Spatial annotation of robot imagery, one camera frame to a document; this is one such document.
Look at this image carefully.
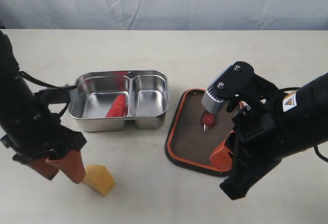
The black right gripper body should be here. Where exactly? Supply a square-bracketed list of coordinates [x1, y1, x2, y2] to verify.
[219, 74, 280, 200]

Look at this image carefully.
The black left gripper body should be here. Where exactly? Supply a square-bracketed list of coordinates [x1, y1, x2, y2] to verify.
[12, 85, 87, 164]

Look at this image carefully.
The yellow toy cheese wedge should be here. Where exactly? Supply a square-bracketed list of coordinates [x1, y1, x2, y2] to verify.
[82, 165, 116, 197]

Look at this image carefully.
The dark translucent lunch box lid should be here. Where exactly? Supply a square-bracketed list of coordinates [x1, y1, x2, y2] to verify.
[165, 89, 243, 177]

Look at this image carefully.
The stainless steel lunch box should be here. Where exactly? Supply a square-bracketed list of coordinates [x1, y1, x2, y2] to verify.
[68, 70, 170, 132]

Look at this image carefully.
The red toy sausage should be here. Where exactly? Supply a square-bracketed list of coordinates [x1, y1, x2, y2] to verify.
[106, 94, 126, 118]

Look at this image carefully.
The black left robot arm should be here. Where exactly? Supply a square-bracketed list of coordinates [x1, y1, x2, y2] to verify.
[1, 33, 87, 184]

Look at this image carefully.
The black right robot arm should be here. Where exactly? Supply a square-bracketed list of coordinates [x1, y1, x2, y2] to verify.
[202, 73, 327, 200]

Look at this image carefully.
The blue-grey backdrop cloth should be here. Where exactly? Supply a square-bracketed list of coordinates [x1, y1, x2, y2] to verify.
[1, 0, 327, 30]

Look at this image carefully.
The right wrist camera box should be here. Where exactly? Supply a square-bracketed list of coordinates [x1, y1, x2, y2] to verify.
[201, 61, 255, 114]

